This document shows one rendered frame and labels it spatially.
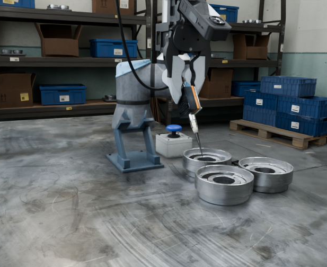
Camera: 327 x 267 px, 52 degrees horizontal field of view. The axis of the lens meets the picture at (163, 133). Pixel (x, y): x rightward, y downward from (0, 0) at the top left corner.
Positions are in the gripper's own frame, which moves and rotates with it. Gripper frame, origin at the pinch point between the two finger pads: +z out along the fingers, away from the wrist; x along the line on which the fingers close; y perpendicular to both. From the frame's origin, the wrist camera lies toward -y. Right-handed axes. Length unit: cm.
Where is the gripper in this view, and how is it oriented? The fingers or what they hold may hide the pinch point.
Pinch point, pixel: (186, 97)
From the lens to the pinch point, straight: 65.1
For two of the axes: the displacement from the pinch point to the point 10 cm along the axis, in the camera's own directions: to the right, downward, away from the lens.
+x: -9.0, 0.8, -4.2
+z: -0.2, 9.7, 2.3
